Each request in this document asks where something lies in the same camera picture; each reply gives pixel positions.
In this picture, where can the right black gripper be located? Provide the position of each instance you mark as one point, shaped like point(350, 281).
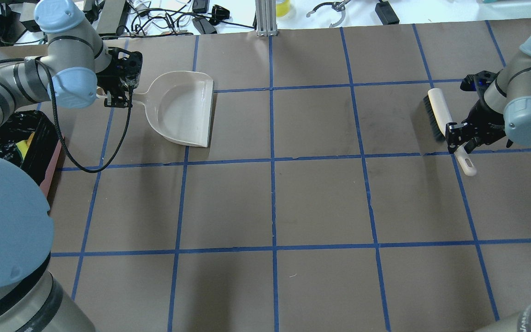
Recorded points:
point(486, 115)

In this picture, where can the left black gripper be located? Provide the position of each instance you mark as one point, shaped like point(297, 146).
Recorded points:
point(109, 83)

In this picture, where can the beige hand brush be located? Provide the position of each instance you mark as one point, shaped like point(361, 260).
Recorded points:
point(446, 130)

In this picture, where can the beige plastic dustpan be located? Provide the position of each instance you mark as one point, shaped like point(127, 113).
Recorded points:
point(178, 106)

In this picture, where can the yellow sponge piece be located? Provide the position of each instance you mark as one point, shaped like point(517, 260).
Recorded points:
point(24, 145)

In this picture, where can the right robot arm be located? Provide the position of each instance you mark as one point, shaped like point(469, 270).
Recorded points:
point(503, 109)

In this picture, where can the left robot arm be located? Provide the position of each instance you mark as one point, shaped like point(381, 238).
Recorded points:
point(32, 89)

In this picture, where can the black lined trash bin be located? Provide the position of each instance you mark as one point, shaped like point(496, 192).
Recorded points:
point(44, 149)

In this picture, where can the black power adapter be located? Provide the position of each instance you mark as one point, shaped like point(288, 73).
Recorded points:
point(203, 26)

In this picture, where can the aluminium frame post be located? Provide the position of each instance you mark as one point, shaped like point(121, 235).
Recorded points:
point(266, 20)

